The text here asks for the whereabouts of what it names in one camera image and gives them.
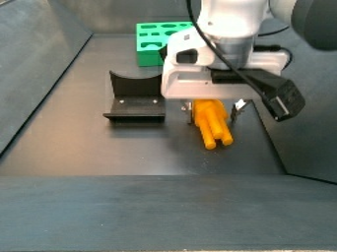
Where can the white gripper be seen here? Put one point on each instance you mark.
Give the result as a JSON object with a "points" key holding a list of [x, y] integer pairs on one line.
{"points": [[188, 81]]}

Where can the yellow three-prong object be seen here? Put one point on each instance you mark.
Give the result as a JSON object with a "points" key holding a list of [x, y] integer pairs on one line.
{"points": [[211, 115]]}

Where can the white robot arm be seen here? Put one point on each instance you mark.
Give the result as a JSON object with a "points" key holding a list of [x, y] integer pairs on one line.
{"points": [[228, 25]]}

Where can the black curved fixture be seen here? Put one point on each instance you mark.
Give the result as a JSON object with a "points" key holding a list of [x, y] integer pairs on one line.
{"points": [[138, 100]]}

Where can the green shape-sorter block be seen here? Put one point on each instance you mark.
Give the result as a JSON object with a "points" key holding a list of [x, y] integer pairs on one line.
{"points": [[152, 36]]}

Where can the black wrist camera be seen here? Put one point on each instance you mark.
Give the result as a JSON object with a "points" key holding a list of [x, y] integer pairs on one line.
{"points": [[279, 92]]}

